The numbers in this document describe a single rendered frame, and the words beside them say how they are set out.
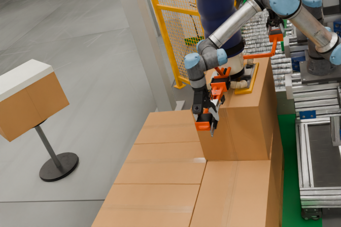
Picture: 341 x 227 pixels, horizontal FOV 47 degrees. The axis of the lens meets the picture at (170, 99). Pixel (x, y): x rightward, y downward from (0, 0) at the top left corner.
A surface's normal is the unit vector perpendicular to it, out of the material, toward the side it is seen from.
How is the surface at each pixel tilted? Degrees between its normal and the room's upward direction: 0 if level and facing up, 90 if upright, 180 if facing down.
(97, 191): 0
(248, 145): 90
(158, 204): 0
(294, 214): 0
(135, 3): 90
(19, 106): 90
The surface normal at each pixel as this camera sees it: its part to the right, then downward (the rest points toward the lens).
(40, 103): 0.66, 0.22
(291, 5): 0.12, 0.38
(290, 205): -0.26, -0.83
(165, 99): -0.26, 0.56
